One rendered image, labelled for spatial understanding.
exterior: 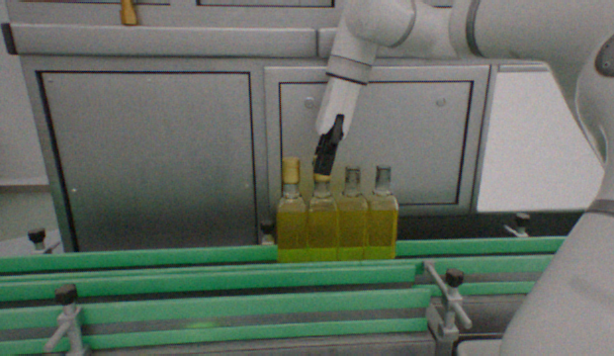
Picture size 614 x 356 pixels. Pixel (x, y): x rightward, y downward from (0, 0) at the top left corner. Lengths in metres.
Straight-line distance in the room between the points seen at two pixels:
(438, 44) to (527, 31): 0.22
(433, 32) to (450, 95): 0.27
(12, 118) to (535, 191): 4.32
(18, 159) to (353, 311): 4.25
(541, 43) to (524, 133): 0.54
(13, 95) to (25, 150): 0.52
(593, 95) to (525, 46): 0.13
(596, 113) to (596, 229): 0.09
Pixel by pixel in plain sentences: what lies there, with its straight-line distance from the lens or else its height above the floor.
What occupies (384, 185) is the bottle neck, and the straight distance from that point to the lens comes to 0.72.
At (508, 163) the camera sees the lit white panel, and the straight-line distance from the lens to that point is 0.97.
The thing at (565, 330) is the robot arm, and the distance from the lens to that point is 0.29.
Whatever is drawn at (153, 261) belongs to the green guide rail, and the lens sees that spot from 0.85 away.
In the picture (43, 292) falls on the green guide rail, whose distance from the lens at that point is 0.84.
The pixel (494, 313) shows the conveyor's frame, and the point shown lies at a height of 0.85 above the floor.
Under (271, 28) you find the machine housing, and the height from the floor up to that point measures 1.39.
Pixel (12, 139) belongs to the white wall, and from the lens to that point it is 4.65.
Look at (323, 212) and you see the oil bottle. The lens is 0.70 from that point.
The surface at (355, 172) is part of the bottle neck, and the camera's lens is 0.70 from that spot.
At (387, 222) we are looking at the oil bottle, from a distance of 0.74.
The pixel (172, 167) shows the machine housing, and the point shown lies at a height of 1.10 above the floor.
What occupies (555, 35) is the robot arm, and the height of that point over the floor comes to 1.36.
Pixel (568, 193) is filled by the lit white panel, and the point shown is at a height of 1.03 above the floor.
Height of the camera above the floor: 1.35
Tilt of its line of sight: 18 degrees down
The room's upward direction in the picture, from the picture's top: straight up
